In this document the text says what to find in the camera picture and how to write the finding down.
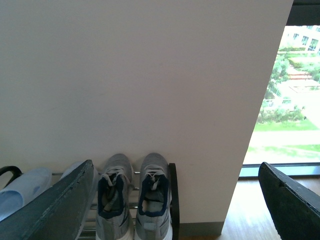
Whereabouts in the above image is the black metal shoe rack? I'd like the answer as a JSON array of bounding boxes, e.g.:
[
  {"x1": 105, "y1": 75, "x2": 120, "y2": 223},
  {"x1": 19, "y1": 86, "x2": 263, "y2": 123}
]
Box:
[{"x1": 0, "y1": 162, "x2": 181, "y2": 240}]

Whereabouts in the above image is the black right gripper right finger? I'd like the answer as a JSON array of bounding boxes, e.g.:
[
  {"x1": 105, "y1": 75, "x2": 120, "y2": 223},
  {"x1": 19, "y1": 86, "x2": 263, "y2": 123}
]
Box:
[{"x1": 258, "y1": 162, "x2": 320, "y2": 240}]

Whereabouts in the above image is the grey knit sneaker white sole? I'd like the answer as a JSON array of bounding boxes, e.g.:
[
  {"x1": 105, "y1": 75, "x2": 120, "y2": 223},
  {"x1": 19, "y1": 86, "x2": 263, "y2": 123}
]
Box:
[{"x1": 134, "y1": 153, "x2": 173, "y2": 240}]

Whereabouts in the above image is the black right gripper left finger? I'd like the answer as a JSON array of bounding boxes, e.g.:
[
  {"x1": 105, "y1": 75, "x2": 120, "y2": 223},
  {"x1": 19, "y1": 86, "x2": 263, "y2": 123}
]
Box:
[{"x1": 0, "y1": 160, "x2": 94, "y2": 240}]

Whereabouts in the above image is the light blue slipper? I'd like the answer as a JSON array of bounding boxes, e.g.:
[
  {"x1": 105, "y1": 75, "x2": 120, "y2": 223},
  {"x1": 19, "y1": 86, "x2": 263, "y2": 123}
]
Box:
[
  {"x1": 0, "y1": 167, "x2": 52, "y2": 220},
  {"x1": 59, "y1": 161, "x2": 99, "y2": 240}
]

